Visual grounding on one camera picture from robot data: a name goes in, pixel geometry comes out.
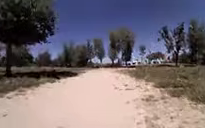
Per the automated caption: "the row of trees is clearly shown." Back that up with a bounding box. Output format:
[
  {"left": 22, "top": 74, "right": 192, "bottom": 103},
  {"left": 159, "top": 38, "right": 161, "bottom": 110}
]
[{"left": 33, "top": 28, "right": 148, "bottom": 68}]

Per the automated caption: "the pale sandy dirt path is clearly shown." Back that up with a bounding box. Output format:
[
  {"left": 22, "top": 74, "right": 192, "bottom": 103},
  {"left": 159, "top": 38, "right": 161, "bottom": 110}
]
[{"left": 0, "top": 67, "right": 205, "bottom": 128}]

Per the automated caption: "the thin forked tree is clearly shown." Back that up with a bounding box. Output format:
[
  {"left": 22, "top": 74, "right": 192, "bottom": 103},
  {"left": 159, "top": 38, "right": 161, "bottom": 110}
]
[{"left": 157, "top": 22, "right": 188, "bottom": 67}]

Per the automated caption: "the dry grass field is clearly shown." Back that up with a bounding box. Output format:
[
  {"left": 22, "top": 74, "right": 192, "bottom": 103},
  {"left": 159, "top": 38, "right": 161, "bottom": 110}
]
[{"left": 118, "top": 64, "right": 205, "bottom": 109}]

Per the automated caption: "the large dark broad tree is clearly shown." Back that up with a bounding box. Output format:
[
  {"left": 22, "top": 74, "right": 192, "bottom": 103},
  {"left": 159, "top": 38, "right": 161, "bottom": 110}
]
[{"left": 0, "top": 0, "right": 58, "bottom": 78}]

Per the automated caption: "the dry grass with dark ditch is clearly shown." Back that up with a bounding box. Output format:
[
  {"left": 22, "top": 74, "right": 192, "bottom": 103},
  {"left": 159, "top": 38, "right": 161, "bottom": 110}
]
[{"left": 0, "top": 65, "right": 91, "bottom": 99}]

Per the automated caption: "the dense cluster of trees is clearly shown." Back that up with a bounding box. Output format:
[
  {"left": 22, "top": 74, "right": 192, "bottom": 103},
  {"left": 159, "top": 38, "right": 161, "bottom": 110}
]
[{"left": 186, "top": 19, "right": 205, "bottom": 66}]

